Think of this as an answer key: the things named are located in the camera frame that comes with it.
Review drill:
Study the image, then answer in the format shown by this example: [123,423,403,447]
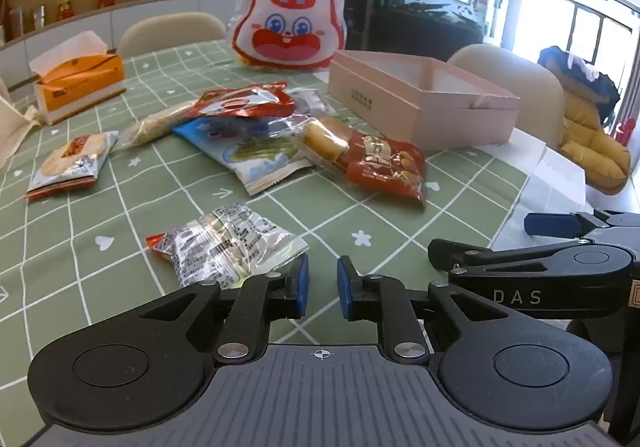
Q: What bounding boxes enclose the white paper sheets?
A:
[492,127,586,253]

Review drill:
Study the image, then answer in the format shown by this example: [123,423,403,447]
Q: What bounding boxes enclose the yellow cushioned chair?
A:
[555,92,632,195]

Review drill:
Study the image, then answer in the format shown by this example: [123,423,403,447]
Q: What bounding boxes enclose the rice cracker packet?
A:
[25,131,120,202]

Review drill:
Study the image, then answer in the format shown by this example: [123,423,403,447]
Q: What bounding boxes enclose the orange tissue box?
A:
[29,30,126,126]

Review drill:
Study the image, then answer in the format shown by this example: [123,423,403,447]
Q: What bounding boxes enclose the beige dining chair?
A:
[117,12,228,59]
[447,44,566,148]

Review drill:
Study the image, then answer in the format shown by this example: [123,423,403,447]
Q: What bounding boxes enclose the wooden shelf cabinet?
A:
[0,0,281,73]

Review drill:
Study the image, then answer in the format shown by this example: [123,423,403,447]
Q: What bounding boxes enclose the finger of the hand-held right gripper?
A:
[524,210,640,248]
[428,238,592,276]

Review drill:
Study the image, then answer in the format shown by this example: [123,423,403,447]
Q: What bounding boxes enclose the green checked tablecloth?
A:
[0,40,531,378]

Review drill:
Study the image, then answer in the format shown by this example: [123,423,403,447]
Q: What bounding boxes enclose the red cake roll packet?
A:
[295,114,428,207]

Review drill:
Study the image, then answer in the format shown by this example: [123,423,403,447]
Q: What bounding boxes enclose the beige grain bar packet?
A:
[112,100,201,150]

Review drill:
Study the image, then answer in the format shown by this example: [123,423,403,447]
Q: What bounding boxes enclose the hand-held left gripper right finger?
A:
[337,255,503,365]

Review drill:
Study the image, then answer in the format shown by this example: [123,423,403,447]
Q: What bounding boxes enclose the red white rabbit face bag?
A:
[227,0,348,73]

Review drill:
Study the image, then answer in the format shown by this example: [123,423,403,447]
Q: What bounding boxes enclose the silver printed snack packet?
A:
[146,203,310,289]

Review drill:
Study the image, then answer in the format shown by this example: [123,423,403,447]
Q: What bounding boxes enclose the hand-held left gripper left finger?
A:
[140,257,309,364]

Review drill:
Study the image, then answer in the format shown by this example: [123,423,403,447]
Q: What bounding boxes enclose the pink cardboard box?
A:
[327,50,521,151]

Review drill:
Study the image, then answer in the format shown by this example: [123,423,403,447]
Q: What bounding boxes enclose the clear red label snack packet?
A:
[187,82,296,120]

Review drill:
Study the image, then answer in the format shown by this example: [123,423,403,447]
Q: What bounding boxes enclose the blue white snack packet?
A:
[172,114,316,195]

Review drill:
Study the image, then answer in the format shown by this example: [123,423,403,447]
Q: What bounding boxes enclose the black water dispenser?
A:
[345,0,371,50]

